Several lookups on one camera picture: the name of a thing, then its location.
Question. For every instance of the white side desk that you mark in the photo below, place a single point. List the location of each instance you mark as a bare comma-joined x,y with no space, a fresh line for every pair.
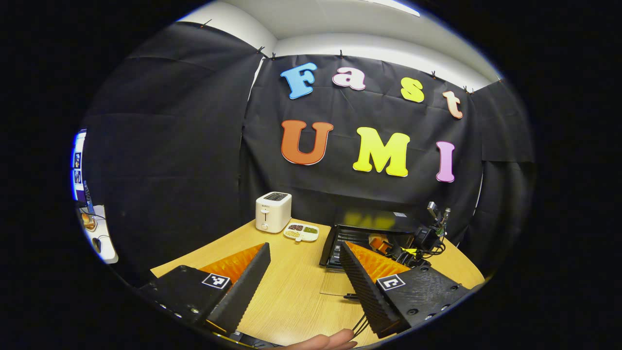
107,243

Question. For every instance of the black electric oven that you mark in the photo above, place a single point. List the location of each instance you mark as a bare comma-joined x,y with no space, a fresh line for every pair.
335,248

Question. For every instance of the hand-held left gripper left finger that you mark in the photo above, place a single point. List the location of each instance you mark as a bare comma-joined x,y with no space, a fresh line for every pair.
245,291

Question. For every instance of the white divided snack tray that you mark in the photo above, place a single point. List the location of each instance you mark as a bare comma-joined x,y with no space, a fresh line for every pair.
301,232

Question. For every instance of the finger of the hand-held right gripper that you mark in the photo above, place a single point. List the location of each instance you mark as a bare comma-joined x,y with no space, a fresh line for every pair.
379,243

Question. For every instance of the long ceiling light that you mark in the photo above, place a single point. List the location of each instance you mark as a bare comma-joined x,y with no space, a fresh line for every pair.
393,6

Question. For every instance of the computer monitor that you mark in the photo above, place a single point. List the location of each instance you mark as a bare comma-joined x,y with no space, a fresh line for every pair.
78,165

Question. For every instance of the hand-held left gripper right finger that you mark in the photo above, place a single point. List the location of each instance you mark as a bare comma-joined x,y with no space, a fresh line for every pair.
362,287

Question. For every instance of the white toaster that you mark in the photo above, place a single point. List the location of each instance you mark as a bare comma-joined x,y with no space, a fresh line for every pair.
272,211

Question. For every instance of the brown round object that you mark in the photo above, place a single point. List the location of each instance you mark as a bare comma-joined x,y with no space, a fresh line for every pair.
89,222

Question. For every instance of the black computer mouse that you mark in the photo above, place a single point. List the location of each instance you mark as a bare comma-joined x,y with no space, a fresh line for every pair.
96,244

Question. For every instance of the black backdrop cloth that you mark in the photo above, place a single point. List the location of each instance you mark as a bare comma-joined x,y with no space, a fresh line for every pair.
184,160

